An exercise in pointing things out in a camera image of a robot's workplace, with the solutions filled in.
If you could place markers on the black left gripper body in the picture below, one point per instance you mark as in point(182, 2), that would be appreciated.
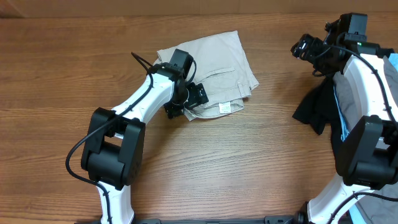
point(190, 96)

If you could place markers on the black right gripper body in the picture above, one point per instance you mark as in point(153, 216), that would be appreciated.
point(319, 56)

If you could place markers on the beige shorts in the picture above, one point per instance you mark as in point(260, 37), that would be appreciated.
point(222, 69)

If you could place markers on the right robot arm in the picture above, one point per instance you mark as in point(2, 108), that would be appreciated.
point(367, 158)

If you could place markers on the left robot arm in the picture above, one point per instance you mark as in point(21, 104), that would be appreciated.
point(113, 149)

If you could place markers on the black garment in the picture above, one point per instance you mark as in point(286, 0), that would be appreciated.
point(319, 107)

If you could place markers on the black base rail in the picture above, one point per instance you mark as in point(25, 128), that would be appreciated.
point(279, 219)

